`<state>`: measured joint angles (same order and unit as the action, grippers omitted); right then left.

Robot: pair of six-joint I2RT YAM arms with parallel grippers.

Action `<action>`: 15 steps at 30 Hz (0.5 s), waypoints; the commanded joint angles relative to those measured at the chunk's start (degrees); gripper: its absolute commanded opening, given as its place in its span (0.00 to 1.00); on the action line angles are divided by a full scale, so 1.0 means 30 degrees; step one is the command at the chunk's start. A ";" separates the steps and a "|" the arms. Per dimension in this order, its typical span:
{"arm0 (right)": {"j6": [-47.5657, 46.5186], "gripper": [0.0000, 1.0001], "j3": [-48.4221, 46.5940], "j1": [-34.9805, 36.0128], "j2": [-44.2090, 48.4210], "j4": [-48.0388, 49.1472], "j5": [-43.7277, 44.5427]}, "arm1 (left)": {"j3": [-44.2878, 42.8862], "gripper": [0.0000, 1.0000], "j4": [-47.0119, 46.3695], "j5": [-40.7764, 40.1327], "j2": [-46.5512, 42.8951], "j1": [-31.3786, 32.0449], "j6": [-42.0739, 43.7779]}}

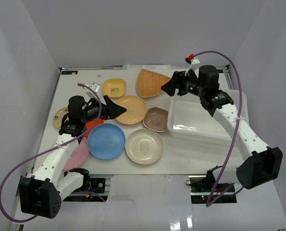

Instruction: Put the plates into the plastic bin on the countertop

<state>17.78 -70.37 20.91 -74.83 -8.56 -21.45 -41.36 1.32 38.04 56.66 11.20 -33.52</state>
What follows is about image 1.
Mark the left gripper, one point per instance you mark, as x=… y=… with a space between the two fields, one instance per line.
x=104 y=109

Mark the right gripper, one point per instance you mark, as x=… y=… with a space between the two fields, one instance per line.
x=177 y=81

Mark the woven bamboo tray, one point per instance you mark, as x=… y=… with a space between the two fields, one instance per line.
x=149 y=83

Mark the yellow square plate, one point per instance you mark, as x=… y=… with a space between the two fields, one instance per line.
x=114 y=88

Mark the yellow round plate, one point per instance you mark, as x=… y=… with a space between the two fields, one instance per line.
x=136 y=109

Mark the orange round plate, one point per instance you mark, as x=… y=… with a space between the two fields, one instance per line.
x=91 y=125

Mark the blue round plate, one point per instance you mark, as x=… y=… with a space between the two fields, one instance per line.
x=106 y=141

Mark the brown square plate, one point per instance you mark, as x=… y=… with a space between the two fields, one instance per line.
x=156 y=119

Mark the cream round plate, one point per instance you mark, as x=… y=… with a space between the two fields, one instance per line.
x=144 y=146

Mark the beige patterned round plate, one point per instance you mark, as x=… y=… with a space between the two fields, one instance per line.
x=58 y=116

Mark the pink round plate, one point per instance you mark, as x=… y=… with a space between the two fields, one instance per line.
x=78 y=156

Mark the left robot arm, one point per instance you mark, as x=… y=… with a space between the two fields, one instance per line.
x=41 y=194

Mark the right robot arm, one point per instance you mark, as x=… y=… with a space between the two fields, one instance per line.
x=261 y=162

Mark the white plastic bin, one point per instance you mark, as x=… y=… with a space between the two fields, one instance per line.
x=187 y=119

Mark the papers at back edge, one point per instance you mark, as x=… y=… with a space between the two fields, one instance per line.
x=146 y=66

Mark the left table label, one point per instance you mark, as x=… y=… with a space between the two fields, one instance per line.
x=69 y=72

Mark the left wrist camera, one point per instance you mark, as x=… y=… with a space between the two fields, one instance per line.
x=95 y=87

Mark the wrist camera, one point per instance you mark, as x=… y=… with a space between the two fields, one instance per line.
x=193 y=62
x=95 y=87

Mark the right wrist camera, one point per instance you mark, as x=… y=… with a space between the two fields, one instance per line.
x=193 y=62

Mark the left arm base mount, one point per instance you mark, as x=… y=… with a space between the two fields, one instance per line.
x=91 y=189

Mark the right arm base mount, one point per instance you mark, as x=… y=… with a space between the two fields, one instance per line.
x=200 y=188

